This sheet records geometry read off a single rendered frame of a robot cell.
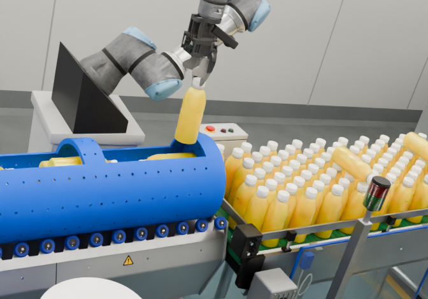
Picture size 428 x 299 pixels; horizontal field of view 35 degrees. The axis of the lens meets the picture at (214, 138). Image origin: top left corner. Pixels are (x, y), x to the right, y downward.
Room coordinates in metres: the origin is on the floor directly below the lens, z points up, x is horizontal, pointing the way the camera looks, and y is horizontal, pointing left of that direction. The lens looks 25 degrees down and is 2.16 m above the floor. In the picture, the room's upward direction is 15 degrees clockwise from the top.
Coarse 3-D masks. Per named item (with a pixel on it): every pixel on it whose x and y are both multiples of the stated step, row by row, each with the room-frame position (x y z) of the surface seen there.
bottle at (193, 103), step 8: (192, 88) 1.89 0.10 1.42; (200, 88) 1.89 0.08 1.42; (184, 96) 1.89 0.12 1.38; (192, 96) 1.87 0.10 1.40; (200, 96) 1.88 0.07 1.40; (184, 104) 1.88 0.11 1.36; (192, 104) 1.87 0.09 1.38; (200, 104) 1.87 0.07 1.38; (184, 112) 1.87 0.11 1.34; (192, 112) 1.87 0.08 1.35; (200, 112) 1.88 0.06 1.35; (184, 120) 1.87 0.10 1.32; (192, 120) 1.86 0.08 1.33; (200, 120) 1.88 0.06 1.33; (176, 128) 1.88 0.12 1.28; (184, 128) 1.86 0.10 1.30; (192, 128) 1.86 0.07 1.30; (176, 136) 1.87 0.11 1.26; (184, 136) 1.86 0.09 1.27; (192, 136) 1.87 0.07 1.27
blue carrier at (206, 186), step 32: (0, 160) 1.69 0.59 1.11; (32, 160) 1.76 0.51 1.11; (96, 160) 1.66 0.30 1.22; (128, 160) 1.96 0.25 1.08; (160, 160) 1.78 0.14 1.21; (192, 160) 1.84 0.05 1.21; (0, 192) 1.45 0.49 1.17; (32, 192) 1.50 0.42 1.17; (64, 192) 1.55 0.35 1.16; (96, 192) 1.60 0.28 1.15; (128, 192) 1.66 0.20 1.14; (160, 192) 1.73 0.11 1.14; (192, 192) 1.79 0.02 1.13; (224, 192) 1.87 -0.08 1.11; (0, 224) 1.43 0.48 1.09; (32, 224) 1.49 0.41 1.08; (64, 224) 1.55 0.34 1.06; (96, 224) 1.61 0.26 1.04; (128, 224) 1.69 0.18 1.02
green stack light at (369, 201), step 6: (366, 192) 1.96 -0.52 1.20; (366, 198) 1.94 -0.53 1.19; (372, 198) 1.93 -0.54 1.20; (378, 198) 1.93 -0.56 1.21; (384, 198) 1.94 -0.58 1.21; (366, 204) 1.94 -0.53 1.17; (372, 204) 1.93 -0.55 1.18; (378, 204) 1.93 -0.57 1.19; (372, 210) 1.93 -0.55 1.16; (378, 210) 1.93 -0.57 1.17
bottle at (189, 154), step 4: (188, 152) 2.02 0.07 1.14; (152, 156) 1.92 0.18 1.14; (156, 156) 1.92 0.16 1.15; (160, 156) 1.92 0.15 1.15; (164, 156) 1.93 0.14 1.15; (168, 156) 1.94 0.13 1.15; (172, 156) 1.95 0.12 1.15; (176, 156) 1.95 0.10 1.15; (180, 156) 1.96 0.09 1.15; (184, 156) 1.97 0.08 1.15; (188, 156) 1.98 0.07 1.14; (192, 156) 1.99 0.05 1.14; (196, 156) 2.00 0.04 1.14
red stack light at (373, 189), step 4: (372, 184) 1.94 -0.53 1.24; (368, 188) 1.95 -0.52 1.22; (372, 188) 1.94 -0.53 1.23; (376, 188) 1.93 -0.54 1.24; (380, 188) 1.93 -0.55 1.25; (384, 188) 1.93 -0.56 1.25; (388, 188) 1.93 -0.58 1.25; (372, 192) 1.93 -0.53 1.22; (376, 192) 1.93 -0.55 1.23; (380, 192) 1.93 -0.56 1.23; (384, 192) 1.93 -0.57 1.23; (376, 196) 1.93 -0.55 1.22; (380, 196) 1.93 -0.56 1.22; (384, 196) 1.93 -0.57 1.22
